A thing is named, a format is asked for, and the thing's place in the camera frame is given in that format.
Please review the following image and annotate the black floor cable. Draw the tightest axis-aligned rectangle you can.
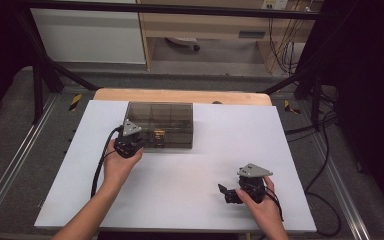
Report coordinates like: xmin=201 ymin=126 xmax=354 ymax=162
xmin=284 ymin=109 xmax=343 ymax=238

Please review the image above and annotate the black metal frame strut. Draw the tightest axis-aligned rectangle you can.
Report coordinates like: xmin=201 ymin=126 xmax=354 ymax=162
xmin=262 ymin=63 xmax=325 ymax=132
xmin=13 ymin=9 xmax=98 ymax=125

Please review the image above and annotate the white power strip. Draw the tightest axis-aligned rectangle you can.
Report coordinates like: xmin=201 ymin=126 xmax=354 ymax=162
xmin=261 ymin=0 xmax=289 ymax=10

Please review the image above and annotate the wooden table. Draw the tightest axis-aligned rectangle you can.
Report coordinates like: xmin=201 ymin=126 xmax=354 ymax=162
xmin=93 ymin=87 xmax=274 ymax=107

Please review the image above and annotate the left hand-held gripper cable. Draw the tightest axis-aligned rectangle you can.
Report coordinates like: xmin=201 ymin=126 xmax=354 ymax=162
xmin=90 ymin=125 xmax=124 ymax=199

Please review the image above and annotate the yellow and black tape marker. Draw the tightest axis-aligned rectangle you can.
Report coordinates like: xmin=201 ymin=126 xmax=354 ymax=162
xmin=68 ymin=93 xmax=83 ymax=113

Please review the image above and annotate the smoky transparent drawer organizer box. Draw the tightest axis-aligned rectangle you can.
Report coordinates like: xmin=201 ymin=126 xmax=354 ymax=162
xmin=123 ymin=101 xmax=194 ymax=150

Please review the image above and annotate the black curtain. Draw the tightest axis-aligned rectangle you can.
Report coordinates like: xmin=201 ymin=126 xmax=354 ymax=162
xmin=0 ymin=0 xmax=36 ymax=125
xmin=321 ymin=0 xmax=384 ymax=228

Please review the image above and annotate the right hand-held gripper cable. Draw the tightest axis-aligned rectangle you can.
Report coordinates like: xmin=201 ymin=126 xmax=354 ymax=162
xmin=263 ymin=185 xmax=285 ymax=223

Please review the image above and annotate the bundle of hanging cables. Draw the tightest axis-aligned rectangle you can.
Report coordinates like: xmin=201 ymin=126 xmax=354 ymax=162
xmin=267 ymin=16 xmax=309 ymax=76

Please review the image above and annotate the chair base with caster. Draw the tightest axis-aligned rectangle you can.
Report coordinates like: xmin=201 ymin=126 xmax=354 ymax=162
xmin=164 ymin=36 xmax=201 ymax=52

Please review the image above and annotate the person's left hand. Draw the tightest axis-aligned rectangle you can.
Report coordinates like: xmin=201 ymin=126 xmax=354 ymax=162
xmin=103 ymin=139 xmax=144 ymax=188

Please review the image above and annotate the white cabinet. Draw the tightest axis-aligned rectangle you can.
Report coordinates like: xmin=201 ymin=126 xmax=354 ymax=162
xmin=30 ymin=8 xmax=147 ymax=65

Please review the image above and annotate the black metal frame bar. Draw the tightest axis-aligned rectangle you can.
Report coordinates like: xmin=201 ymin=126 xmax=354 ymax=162
xmin=23 ymin=0 xmax=322 ymax=20

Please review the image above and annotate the light wooden desk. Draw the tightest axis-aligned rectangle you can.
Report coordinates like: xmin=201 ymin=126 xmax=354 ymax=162
xmin=136 ymin=0 xmax=324 ymax=73

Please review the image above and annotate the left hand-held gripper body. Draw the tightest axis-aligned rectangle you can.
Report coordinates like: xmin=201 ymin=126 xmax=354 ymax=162
xmin=113 ymin=119 xmax=147 ymax=160

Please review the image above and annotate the hand-held gripper cable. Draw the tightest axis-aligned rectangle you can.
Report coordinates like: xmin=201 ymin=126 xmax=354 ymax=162
xmin=90 ymin=125 xmax=124 ymax=199
xmin=263 ymin=185 xmax=285 ymax=223

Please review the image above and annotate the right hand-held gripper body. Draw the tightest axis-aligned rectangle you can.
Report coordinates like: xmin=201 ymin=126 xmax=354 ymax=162
xmin=236 ymin=163 xmax=274 ymax=204

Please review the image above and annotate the aluminium rail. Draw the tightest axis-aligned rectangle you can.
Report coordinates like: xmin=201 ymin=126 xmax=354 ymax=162
xmin=0 ymin=94 xmax=60 ymax=228
xmin=313 ymin=133 xmax=372 ymax=240

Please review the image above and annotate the person's right hand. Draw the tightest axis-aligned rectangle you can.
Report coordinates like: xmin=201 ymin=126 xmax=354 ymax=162
xmin=235 ymin=175 xmax=283 ymax=231

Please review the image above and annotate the yellow clamp right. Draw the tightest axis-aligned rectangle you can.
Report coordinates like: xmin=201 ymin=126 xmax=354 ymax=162
xmin=283 ymin=99 xmax=302 ymax=115

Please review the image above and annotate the white board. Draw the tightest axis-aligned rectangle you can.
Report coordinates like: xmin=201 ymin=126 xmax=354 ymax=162
xmin=34 ymin=99 xmax=318 ymax=233

